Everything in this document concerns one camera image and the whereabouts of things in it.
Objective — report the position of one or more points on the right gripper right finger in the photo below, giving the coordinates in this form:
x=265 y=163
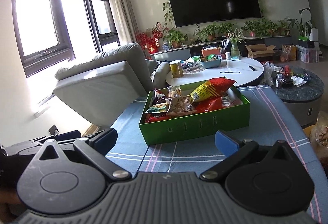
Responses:
x=236 y=153

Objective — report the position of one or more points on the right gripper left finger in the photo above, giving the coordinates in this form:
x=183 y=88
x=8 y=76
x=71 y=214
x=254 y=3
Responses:
x=94 y=149

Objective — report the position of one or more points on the red orange chip bag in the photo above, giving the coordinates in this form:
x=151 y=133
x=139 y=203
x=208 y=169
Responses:
x=216 y=103

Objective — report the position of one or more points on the red cartoon snack bag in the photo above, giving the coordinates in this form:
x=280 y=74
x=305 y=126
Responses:
x=154 y=118

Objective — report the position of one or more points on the yellow red chip bag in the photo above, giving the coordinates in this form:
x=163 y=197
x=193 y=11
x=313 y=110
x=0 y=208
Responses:
x=214 y=87

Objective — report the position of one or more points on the grey sofa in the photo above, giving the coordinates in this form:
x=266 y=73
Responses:
x=101 y=88

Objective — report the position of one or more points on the beige brown snack pack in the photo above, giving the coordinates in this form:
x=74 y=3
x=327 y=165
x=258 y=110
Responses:
x=180 y=106

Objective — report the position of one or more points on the green cardboard box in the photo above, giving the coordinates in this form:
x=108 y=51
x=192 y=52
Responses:
x=195 y=125

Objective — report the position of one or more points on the green pea snack pack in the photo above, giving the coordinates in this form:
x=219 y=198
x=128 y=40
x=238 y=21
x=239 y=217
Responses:
x=161 y=108

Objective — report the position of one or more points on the black pen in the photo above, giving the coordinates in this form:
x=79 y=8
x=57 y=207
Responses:
x=230 y=72

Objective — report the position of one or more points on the white round coffee table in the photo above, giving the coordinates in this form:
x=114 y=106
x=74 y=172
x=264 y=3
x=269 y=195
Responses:
x=244 y=72

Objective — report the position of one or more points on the dark glass jar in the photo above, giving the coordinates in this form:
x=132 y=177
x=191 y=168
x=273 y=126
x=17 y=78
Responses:
x=279 y=81

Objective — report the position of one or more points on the dark marble side table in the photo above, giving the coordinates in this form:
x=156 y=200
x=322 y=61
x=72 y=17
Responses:
x=304 y=102

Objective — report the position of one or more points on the blue plastic basket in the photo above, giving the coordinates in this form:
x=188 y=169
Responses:
x=208 y=64

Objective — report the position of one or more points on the white small bottle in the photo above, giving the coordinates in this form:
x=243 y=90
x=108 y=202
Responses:
x=228 y=55

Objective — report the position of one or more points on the glass vase with plant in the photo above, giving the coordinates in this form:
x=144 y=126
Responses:
x=235 y=37

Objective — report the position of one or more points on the open cardboard box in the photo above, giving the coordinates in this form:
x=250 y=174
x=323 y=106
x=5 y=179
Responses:
x=260 y=51

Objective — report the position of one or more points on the yellow cylindrical can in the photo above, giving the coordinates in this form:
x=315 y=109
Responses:
x=176 y=69

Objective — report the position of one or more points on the orange storage box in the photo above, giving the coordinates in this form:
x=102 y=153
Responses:
x=210 y=51

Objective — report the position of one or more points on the clear plastic storage bin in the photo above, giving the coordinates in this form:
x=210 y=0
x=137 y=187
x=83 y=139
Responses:
x=308 y=55

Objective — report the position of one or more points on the red flower decoration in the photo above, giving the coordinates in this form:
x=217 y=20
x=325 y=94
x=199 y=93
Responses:
x=149 y=39

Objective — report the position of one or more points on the potted green plant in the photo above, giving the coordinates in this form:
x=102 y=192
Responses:
x=175 y=38

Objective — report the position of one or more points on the beige curtain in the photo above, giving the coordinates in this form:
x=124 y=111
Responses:
x=125 y=20

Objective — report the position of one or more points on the wall power socket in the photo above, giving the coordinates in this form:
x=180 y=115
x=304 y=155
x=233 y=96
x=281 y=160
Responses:
x=53 y=130

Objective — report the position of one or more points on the window with dark frame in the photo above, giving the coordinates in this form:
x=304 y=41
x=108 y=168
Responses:
x=52 y=32

